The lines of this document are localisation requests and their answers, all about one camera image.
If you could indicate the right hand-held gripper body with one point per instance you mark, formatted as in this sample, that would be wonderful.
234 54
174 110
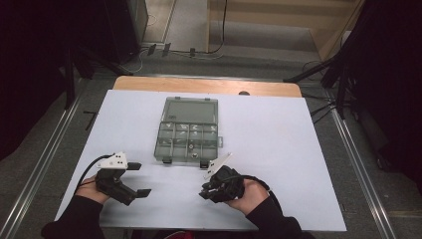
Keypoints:
227 182

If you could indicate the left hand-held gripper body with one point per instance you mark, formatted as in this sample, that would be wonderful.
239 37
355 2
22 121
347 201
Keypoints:
112 184

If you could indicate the silver hex nut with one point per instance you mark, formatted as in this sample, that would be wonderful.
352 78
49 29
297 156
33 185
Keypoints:
191 145
194 155

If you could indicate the clear grey compartment box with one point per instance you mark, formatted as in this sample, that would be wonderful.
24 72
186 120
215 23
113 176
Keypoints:
187 132

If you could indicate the person's left hand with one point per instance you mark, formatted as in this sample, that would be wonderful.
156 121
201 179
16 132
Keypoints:
89 191

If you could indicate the person's right hand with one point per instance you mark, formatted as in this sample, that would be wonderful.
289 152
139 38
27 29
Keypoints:
251 196

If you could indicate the white board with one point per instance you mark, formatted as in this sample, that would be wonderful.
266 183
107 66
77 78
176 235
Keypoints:
282 149

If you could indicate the black stand leg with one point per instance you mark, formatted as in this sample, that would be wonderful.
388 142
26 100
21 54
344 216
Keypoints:
69 79

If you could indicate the black cabinet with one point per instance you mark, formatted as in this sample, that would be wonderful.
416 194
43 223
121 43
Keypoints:
124 30

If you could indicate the black curtain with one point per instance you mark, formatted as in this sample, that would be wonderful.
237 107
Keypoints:
394 83
33 66

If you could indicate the black tripod stand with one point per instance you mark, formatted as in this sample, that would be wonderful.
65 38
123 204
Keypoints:
328 66

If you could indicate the wooden platform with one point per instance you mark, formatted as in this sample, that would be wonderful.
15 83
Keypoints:
265 20

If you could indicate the metal floor rail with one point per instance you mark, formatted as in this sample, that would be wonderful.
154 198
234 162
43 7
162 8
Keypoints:
40 159
358 166

